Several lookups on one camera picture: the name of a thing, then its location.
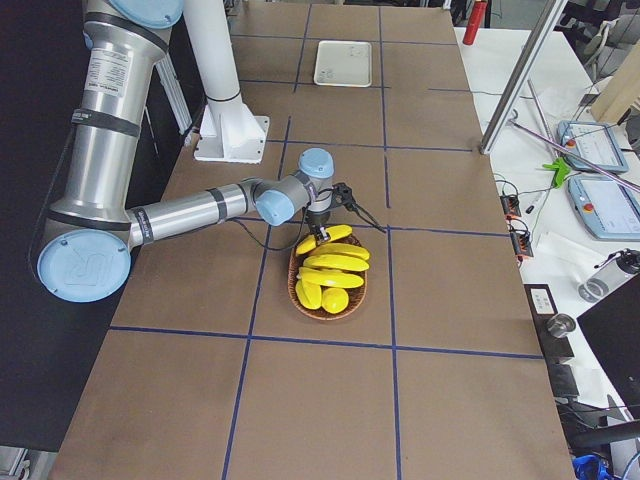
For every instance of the aluminium frame post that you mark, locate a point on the aluminium frame post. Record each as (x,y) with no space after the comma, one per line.
(529,53)

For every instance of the lower teach pendant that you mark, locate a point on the lower teach pendant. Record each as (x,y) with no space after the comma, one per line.
(608,210)

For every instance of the yellow lemon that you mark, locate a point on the yellow lemon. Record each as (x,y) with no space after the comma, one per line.
(334,300)

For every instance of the teach pendant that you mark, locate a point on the teach pendant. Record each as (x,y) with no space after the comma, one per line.
(608,210)
(594,142)

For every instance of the brown wicker basket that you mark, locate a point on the brown wicker basket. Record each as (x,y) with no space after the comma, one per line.
(356,295)

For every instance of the yellow starfruit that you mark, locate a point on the yellow starfruit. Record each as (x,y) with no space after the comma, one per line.
(309,294)

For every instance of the metal cylinder weight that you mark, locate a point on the metal cylinder weight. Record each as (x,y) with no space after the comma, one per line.
(560,325)

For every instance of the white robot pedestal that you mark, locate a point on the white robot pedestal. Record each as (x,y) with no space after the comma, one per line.
(229,132)

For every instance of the green clamp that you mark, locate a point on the green clamp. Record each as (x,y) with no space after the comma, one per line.
(561,171)

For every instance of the red cylinder bottle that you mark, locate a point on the red cylinder bottle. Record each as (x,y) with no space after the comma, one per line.
(474,22)

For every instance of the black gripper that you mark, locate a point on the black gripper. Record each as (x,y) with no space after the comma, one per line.
(317,219)

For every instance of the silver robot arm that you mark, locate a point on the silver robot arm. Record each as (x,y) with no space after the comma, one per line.
(89,232)

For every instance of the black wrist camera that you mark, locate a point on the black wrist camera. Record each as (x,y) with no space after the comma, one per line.
(342,196)

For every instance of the yellow banana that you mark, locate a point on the yellow banana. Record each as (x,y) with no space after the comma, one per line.
(336,232)
(335,279)
(342,249)
(336,261)

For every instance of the metal rod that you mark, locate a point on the metal rod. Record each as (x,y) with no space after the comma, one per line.
(551,140)

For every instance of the upper teach pendant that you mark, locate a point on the upper teach pendant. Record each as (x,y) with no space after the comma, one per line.
(594,142)

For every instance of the white bear tray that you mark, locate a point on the white bear tray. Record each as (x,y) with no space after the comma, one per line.
(343,64)

